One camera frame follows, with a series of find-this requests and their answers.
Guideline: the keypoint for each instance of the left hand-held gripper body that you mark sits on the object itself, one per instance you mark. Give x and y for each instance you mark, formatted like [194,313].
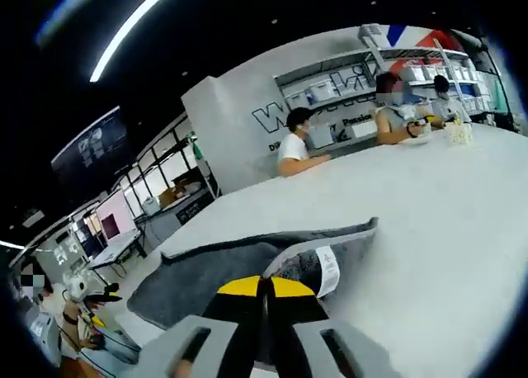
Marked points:
[76,287]

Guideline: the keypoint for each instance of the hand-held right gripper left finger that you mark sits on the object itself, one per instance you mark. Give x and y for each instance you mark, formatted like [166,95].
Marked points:
[231,324]

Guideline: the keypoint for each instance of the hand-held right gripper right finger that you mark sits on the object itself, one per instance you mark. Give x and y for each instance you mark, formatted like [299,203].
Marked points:
[297,324]

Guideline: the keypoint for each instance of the dark grey towel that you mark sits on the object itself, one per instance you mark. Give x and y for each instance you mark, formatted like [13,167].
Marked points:
[206,270]

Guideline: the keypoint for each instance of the person's left hand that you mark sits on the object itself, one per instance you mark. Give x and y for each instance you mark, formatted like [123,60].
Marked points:
[82,332]

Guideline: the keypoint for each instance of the white side desk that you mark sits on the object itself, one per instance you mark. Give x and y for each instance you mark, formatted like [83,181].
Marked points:
[117,248]

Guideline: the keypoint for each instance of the grey counter cabinet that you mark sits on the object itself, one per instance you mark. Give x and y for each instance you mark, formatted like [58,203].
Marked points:
[177,217]

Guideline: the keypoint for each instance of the white table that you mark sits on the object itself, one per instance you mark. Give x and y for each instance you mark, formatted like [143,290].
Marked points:
[433,237]

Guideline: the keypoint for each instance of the metal storage shelf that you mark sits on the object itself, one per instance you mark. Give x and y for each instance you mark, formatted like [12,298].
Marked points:
[330,85]

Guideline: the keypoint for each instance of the small cup with pattern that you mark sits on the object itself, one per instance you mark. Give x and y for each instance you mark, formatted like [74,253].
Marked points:
[460,133]

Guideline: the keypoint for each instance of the ceiling light strip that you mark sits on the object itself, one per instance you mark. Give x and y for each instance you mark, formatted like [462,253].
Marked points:
[132,27]

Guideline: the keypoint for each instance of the dark wall screen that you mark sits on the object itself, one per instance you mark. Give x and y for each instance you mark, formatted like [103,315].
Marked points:
[92,147]

